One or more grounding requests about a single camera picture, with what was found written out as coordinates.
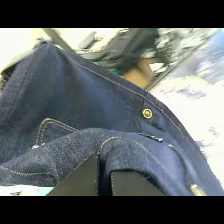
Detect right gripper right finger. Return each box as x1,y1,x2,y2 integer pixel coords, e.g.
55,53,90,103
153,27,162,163
110,169,166,197

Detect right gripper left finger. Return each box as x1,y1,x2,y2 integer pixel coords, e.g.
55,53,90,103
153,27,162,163
46,154,100,197

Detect blue jeans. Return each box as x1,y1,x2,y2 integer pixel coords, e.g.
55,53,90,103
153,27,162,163
0,41,224,197

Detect heap of clothes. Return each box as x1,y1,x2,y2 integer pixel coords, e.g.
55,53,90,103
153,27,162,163
75,28,174,76

